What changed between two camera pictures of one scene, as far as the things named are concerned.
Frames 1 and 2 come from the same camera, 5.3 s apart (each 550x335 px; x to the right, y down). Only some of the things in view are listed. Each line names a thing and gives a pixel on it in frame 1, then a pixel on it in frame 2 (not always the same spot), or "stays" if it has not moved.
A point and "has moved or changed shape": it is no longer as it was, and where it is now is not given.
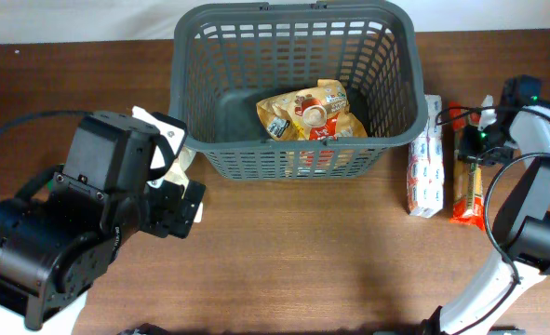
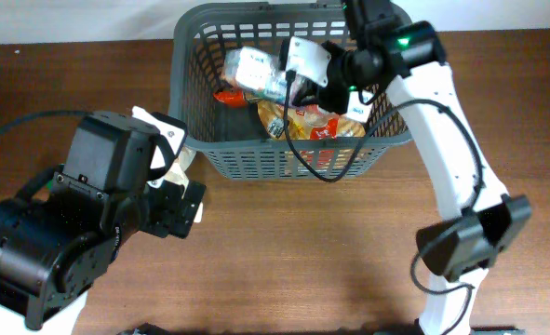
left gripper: x=181 y=210 stays
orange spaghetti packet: x=468 y=206 has moved or changed shape
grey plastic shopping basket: x=229 y=59 stays
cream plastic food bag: x=176 y=172 stays
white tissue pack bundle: x=424 y=174 to x=259 y=71
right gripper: x=468 y=147 to x=324 y=100
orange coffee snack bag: x=319 y=113 stays
